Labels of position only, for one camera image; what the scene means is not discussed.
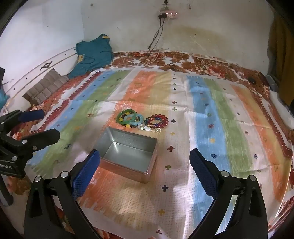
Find grey metal frame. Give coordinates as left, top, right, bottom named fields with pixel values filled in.
left=265, top=75, right=279, bottom=91

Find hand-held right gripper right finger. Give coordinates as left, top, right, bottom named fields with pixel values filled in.
left=184, top=148, right=269, bottom=239

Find metal tin box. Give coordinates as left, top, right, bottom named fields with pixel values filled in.
left=93, top=127, right=159, bottom=184

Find white cable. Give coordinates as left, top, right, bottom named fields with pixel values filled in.
left=129, top=49, right=161, bottom=66

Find thin white cord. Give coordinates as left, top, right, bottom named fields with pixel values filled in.
left=191, top=54, right=231, bottom=67

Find black cables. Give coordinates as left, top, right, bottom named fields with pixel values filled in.
left=147, top=18, right=166, bottom=54

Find yellow hanging cloth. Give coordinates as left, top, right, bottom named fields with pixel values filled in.
left=269, top=16, right=294, bottom=106

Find colourful striped blanket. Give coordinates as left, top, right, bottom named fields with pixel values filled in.
left=28, top=68, right=292, bottom=237

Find white power strip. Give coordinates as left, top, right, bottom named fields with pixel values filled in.
left=158, top=10, right=178, bottom=19

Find black and yellow bead bracelet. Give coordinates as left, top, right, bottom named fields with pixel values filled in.
left=122, top=115, right=139, bottom=129

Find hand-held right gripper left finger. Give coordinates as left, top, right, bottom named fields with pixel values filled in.
left=24, top=149, right=101, bottom=239

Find light blue bead bracelet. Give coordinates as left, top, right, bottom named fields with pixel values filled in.
left=129, top=112, right=144, bottom=129

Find striped folded cloth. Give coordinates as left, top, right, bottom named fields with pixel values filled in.
left=22, top=68, right=69, bottom=106

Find white bed headboard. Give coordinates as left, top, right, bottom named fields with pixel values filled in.
left=0, top=46, right=78, bottom=108

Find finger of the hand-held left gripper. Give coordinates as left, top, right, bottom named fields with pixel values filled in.
left=0, top=109, right=45, bottom=136
left=0, top=128, right=61, bottom=161

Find red and blue bead bracelet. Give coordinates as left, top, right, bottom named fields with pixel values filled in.
left=144, top=114, right=169, bottom=129

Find teal garment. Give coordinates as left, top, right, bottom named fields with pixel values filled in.
left=68, top=34, right=113, bottom=79

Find green bangle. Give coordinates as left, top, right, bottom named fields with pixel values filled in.
left=117, top=110, right=136, bottom=126

